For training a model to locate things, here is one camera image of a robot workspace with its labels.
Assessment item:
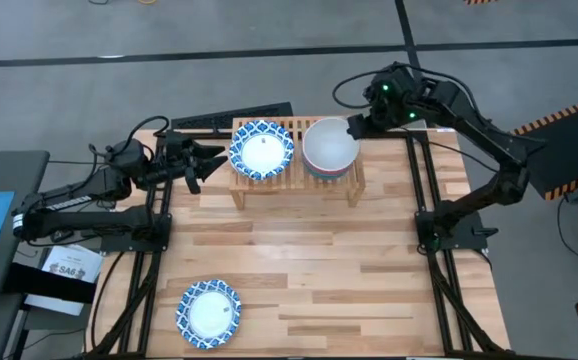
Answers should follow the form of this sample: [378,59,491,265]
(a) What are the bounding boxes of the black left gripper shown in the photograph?
[160,130,229,197]

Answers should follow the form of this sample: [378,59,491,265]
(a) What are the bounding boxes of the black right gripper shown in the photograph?
[346,63,423,142]

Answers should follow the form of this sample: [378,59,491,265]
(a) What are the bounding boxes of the blue patterned paper bowl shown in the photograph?
[228,119,296,182]
[175,278,243,350]

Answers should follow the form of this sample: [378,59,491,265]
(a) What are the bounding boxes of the orange bowl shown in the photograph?
[304,160,359,179]

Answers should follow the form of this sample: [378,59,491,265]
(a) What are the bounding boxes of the teal bowl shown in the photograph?
[311,172,353,182]

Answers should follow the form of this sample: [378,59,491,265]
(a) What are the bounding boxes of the wooden slatted shelf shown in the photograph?
[227,115,368,211]

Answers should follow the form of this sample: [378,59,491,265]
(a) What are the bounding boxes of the black keyboard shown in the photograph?
[170,101,295,132]

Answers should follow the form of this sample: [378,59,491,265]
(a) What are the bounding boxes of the black floor tape line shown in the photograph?
[0,37,578,70]

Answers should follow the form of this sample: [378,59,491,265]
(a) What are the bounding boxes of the printed white paper sheet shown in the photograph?
[22,243,105,317]

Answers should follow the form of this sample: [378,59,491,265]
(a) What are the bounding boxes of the grey desk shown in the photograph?
[0,149,51,303]

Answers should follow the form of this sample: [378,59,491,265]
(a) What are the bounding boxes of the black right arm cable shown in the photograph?
[330,62,423,111]

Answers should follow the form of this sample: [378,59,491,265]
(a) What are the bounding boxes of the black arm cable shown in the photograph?
[330,62,423,111]
[123,114,171,147]

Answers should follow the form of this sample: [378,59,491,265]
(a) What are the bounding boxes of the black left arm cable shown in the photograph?
[123,114,171,147]

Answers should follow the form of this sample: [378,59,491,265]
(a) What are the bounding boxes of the black aluminium table frame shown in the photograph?
[81,127,513,360]

